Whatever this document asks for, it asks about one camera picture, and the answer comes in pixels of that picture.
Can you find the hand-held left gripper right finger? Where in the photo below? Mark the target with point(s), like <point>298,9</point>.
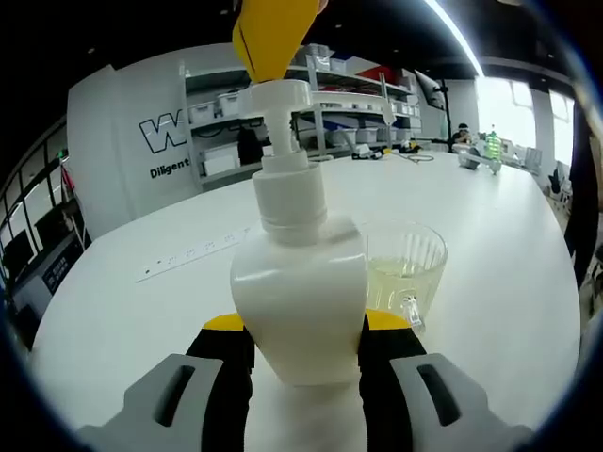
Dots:
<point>414,400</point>

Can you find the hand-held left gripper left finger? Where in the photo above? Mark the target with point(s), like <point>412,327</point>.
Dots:
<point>188,400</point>

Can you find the clear glass cup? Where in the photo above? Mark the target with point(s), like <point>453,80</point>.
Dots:
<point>410,278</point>

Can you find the white pump bottle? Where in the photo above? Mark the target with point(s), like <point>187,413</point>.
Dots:
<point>297,292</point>

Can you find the green plastic bottle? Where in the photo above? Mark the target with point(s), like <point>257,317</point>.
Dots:
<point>493,146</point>

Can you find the row of white storage bins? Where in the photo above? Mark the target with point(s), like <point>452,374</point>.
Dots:
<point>221,103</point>

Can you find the grey metal shelving unit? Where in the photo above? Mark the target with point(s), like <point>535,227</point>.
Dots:
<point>216,122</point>

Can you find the black bag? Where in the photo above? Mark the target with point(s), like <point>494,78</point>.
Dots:
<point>249,146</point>

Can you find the white chair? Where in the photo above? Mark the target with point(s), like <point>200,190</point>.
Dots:
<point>348,141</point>

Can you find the white power strip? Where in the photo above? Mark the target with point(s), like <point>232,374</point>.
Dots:
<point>188,256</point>

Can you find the white device on table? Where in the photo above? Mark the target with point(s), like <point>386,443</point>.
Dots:
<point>365,151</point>

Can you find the yellow and black device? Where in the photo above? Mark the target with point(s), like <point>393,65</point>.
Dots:
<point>413,147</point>

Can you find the black banner stand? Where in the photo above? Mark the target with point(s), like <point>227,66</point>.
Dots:
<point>59,273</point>

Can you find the ceiling light strip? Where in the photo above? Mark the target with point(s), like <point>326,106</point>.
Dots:
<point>459,35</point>

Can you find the black tripod stand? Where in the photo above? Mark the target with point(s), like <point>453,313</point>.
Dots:
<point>445,113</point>

